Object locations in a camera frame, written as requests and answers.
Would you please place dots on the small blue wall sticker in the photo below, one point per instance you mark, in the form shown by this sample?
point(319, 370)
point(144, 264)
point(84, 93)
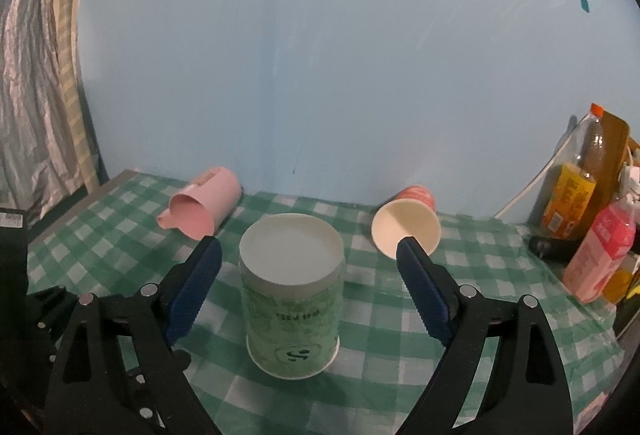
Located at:
point(584, 4)

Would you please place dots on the silver grey curtain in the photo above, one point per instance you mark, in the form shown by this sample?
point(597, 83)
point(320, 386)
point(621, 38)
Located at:
point(30, 115)

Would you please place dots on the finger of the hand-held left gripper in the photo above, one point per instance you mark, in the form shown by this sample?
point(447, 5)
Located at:
point(181, 360)

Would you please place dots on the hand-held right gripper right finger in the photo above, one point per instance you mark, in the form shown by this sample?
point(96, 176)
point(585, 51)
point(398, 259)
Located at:
point(422, 287)

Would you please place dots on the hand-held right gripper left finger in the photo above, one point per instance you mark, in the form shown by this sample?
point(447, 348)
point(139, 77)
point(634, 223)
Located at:
point(192, 285)

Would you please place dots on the pink plastic cup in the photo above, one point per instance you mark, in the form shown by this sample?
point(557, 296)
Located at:
point(207, 200)

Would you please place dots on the orange-capped drink bottle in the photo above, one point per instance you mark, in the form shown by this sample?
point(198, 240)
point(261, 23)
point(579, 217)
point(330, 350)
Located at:
point(575, 195)

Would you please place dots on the yellow packet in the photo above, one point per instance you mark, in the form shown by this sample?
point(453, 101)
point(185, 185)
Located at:
point(620, 282)

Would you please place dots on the pink drink bottle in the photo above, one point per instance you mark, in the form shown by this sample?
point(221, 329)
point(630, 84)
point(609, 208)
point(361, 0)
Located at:
point(600, 250)

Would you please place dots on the green checkered tablecloth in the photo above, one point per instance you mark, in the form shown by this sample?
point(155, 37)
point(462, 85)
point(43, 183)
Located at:
point(375, 315)

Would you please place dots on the black plug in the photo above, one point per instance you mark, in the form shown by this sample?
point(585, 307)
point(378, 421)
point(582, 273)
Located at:
point(547, 249)

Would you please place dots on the red and white paper cup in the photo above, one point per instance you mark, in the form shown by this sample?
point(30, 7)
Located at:
point(405, 220)

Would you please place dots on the green patterned paper cup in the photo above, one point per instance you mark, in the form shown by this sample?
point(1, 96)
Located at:
point(292, 295)

